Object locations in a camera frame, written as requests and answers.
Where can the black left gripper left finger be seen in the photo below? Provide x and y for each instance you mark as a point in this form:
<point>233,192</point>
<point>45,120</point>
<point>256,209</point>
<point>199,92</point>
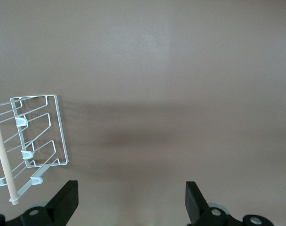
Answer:
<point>60,202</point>

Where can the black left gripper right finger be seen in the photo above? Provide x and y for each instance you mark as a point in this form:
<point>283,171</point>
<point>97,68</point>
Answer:
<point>196,202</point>

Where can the brown table cover mat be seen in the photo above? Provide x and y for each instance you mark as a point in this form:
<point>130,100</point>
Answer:
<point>157,70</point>

